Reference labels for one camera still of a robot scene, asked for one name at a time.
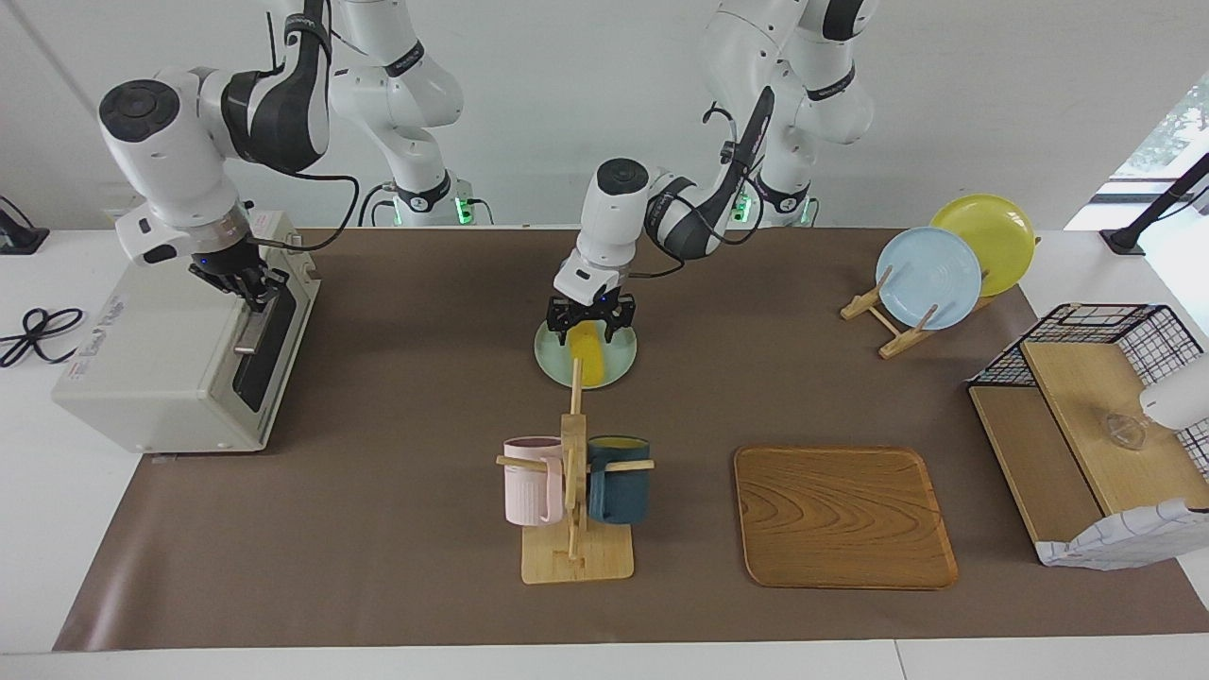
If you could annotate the black angled stand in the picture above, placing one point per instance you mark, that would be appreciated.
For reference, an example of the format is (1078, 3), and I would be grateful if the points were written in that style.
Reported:
(1148, 219)

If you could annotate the brown wooden tray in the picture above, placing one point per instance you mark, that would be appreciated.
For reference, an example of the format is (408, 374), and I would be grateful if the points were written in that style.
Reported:
(850, 519)

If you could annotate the wooden mug rack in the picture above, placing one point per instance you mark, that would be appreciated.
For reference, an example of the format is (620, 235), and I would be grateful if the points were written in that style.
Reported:
(574, 557)

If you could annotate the cream white toaster oven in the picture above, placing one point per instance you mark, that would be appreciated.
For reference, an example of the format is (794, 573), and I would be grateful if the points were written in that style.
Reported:
(151, 349)

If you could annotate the brown table mat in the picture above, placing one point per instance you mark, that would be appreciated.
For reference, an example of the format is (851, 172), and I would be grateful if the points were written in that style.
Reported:
(378, 529)

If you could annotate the black clamp stand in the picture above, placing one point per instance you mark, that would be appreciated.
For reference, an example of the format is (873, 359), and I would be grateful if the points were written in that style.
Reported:
(19, 241)

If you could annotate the white checked cloth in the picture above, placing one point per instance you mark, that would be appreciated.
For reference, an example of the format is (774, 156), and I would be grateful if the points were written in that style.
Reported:
(1133, 538)

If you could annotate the light blue plate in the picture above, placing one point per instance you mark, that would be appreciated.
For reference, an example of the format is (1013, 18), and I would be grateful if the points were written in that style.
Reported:
(930, 274)

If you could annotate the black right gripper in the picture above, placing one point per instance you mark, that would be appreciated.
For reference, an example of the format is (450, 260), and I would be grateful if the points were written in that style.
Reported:
(236, 269)

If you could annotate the mint green plate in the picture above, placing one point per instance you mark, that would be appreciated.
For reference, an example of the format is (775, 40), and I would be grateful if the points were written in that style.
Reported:
(553, 359)

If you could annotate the yellow corn cob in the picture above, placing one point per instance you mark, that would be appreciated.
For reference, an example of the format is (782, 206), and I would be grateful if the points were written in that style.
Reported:
(592, 359)

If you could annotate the white rounded device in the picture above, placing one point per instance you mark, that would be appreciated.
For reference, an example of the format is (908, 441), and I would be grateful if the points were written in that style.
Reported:
(1181, 397)

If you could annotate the pink mug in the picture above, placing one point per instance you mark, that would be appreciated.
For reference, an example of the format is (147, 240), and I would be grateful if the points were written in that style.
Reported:
(529, 482)

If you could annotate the yellow plate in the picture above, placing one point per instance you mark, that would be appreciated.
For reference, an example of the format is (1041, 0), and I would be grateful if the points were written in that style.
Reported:
(1001, 236)

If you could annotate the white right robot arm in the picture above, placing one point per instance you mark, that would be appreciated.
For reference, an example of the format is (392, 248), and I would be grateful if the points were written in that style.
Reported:
(179, 151)

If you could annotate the oven door with glass window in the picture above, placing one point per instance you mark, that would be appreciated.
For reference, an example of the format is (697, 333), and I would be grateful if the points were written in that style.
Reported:
(283, 349)

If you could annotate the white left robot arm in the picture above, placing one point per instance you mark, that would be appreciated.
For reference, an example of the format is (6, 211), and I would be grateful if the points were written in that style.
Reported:
(614, 217)

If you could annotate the light wooden stepped shelf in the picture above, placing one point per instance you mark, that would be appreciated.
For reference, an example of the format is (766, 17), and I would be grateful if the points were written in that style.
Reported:
(1077, 397)

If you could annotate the wooden plate rack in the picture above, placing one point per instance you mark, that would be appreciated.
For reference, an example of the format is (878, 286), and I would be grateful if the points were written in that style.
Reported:
(897, 342)

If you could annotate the dark blue mug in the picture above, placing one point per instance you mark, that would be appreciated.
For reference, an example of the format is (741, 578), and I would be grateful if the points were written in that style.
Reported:
(623, 491)

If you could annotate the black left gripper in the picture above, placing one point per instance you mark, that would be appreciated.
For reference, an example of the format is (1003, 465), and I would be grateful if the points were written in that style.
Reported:
(595, 308)

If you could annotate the clear glass cup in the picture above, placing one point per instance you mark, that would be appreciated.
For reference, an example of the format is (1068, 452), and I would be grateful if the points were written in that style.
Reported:
(1124, 432)

